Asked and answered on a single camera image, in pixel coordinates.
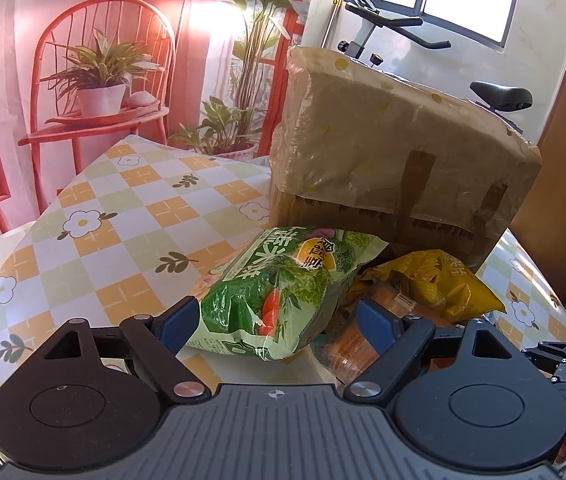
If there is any taped cardboard box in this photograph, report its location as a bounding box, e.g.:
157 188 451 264
268 45 544 268

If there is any exercise bike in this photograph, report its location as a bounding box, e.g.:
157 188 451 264
313 0 536 136

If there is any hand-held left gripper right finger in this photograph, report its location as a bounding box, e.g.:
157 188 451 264
343 297 518 406

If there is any green snack bag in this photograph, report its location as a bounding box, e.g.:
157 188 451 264
185 225 388 363

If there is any orange long snack packet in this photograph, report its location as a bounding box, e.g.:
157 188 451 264
313 285 458 376

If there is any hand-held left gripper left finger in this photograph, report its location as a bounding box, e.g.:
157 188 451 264
43 296 212 404

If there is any wall poster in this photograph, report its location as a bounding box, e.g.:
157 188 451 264
0 0 314 243

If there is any yellow snack bag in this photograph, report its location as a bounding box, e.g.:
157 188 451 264
360 249 507 323

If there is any checkered floral tablecloth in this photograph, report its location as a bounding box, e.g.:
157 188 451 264
0 135 566 476

